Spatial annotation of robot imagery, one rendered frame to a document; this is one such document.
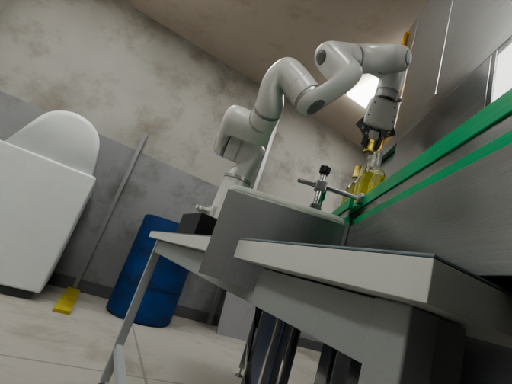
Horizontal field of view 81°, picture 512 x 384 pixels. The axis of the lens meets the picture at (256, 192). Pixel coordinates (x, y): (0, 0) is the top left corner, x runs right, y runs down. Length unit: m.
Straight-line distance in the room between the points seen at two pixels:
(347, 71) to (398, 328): 0.67
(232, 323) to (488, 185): 3.43
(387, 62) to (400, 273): 0.82
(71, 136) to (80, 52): 1.37
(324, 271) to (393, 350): 0.09
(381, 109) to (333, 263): 0.85
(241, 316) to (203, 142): 2.14
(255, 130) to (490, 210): 0.70
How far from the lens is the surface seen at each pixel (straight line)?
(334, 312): 0.37
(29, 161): 2.95
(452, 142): 0.49
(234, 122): 0.92
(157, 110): 3.92
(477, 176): 0.37
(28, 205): 2.91
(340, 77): 0.84
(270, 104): 0.87
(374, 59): 1.00
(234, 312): 3.66
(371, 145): 1.08
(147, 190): 3.67
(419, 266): 0.25
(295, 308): 0.42
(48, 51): 4.14
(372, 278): 0.28
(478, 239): 0.34
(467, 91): 0.93
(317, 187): 0.76
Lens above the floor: 0.70
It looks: 15 degrees up
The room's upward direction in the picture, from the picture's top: 19 degrees clockwise
